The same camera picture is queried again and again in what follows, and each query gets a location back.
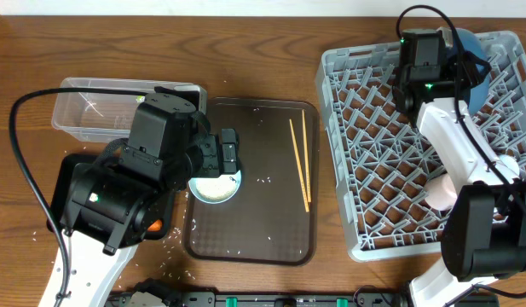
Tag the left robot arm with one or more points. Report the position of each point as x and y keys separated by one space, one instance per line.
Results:
x=105 y=206

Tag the wooden chopstick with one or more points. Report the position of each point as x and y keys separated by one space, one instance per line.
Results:
x=299 y=167
x=306 y=157

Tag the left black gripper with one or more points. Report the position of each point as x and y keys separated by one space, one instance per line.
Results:
x=220 y=162

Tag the clear plastic bin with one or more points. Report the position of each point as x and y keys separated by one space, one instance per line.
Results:
x=91 y=117

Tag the left wooden chopstick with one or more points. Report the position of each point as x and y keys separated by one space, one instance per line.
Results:
x=299 y=167

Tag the large blue plate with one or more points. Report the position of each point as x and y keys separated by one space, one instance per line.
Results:
x=474 y=83

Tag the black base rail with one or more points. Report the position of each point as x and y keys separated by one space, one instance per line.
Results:
x=155 y=293

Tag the pink cup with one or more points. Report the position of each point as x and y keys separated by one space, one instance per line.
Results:
x=441 y=194

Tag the right wooden chopstick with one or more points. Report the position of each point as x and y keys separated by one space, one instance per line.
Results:
x=306 y=157

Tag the small light-blue rice bowl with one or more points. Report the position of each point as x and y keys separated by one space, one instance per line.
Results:
x=215 y=190

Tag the black tray bin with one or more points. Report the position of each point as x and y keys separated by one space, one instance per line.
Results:
x=63 y=183

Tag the orange carrot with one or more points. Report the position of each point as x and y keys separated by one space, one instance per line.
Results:
x=156 y=226

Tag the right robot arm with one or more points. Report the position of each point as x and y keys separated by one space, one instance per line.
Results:
x=484 y=239

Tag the brown serving tray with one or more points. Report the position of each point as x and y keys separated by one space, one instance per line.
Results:
x=265 y=221

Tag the grey dishwasher rack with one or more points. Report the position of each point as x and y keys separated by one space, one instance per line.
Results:
x=381 y=164

